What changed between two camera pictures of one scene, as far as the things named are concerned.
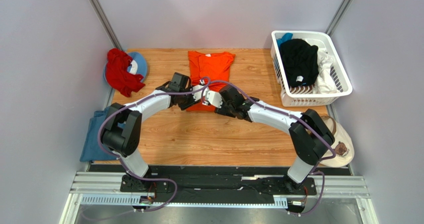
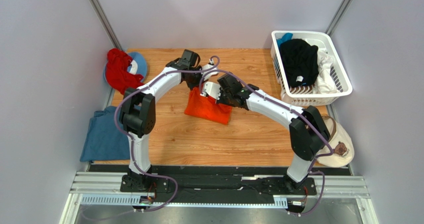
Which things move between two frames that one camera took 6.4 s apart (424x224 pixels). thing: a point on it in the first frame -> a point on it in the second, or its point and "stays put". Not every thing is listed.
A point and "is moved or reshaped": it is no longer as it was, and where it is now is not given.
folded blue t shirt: [91, 150] stays put
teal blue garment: [285, 37] stays put
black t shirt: [301, 60] stays put
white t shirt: [324, 84] stays put
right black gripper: [224, 105] -> [222, 95]
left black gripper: [191, 103] -> [191, 86]
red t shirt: [118, 74] stays put
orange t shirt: [208, 73] is moved or reshaped
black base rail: [218, 184] stays put
